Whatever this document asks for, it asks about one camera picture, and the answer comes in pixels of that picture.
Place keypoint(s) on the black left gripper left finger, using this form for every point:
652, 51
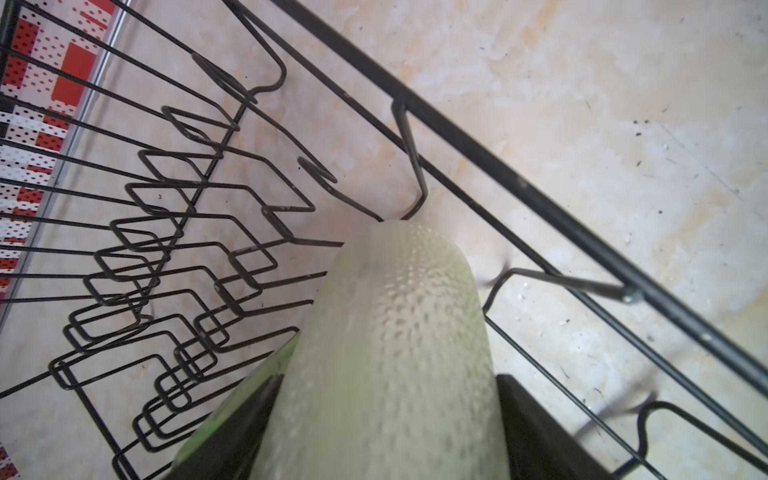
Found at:
226, 451

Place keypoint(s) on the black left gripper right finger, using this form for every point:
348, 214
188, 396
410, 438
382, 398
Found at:
537, 446

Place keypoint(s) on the pale green frosted glass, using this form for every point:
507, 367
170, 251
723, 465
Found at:
392, 376

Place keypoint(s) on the green ribbed glass cup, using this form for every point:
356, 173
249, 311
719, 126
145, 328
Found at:
275, 364

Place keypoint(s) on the black wire dish rack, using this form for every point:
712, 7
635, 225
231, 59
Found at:
177, 177

